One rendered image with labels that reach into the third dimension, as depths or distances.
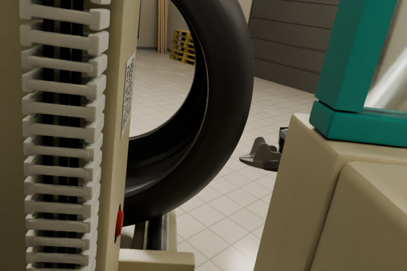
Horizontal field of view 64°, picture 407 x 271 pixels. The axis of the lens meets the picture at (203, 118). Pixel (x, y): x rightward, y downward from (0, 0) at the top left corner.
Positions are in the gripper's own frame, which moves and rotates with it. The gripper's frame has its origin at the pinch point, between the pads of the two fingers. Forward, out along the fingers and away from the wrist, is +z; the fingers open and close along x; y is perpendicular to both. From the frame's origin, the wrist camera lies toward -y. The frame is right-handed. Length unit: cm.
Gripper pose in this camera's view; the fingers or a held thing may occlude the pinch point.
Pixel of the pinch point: (244, 161)
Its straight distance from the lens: 75.7
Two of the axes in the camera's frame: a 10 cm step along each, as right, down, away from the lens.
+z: -9.9, 0.1, -1.0
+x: 1.0, 3.3, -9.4
